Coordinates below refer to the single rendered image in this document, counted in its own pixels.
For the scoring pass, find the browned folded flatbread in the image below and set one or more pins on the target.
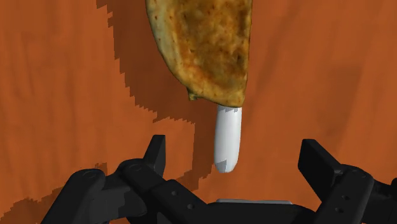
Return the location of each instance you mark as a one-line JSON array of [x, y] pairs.
[[204, 49]]

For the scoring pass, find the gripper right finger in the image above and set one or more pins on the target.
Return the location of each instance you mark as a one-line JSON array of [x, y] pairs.
[[344, 192]]

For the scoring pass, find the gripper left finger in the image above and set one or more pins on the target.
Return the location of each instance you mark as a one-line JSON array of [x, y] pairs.
[[136, 189]]

